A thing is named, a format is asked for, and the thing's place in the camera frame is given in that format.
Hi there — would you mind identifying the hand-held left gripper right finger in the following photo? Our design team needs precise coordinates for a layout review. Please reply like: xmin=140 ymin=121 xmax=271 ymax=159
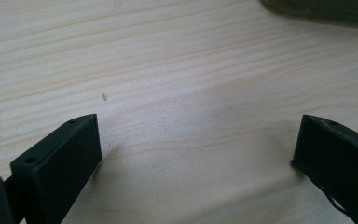
xmin=289 ymin=114 xmax=358 ymax=224

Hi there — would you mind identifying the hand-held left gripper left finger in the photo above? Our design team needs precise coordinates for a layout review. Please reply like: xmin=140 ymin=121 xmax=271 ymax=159
xmin=9 ymin=113 xmax=103 ymax=224

